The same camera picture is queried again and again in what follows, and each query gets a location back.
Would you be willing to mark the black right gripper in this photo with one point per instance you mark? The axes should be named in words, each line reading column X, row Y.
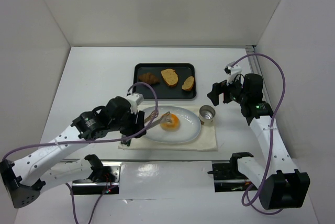
column 218, row 92

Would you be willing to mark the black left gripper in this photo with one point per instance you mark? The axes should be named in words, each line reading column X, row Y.
column 136, row 125

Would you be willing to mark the small bread loaf half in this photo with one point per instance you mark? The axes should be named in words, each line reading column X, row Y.
column 188, row 83

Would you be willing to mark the metal tongs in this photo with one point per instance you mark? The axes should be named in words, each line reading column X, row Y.
column 165, row 118

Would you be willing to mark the orange glazed donut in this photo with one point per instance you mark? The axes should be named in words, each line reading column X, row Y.
column 172, row 124

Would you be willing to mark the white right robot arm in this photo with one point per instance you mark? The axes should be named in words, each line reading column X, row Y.
column 280, row 184

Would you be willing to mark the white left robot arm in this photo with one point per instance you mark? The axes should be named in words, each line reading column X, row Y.
column 25, row 179

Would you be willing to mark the round bread slice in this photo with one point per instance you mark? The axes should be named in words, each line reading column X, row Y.
column 170, row 77

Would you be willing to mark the stainless steel cup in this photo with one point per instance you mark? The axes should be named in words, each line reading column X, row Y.
column 206, row 115

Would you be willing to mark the black baking tray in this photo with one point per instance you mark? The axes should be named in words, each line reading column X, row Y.
column 163, row 91

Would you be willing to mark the brown croissant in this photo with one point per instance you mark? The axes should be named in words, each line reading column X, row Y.
column 149, row 78

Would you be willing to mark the light blue oval plate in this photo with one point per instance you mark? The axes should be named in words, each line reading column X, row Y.
column 187, row 131

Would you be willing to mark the beige cloth placemat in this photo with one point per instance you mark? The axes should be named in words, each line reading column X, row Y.
column 205, row 141

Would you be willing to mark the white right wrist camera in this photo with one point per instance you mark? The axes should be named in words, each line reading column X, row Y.
column 233, row 71

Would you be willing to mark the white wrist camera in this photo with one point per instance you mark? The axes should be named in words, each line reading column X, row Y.
column 135, row 99
column 233, row 71

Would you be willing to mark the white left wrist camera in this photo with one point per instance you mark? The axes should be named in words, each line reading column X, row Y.
column 135, row 99

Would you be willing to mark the aluminium frame rail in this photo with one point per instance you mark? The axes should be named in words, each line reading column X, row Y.
column 255, row 68

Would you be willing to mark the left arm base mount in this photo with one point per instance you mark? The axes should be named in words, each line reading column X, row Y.
column 108, row 182

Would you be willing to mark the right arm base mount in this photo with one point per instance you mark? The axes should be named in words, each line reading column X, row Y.
column 225, row 180

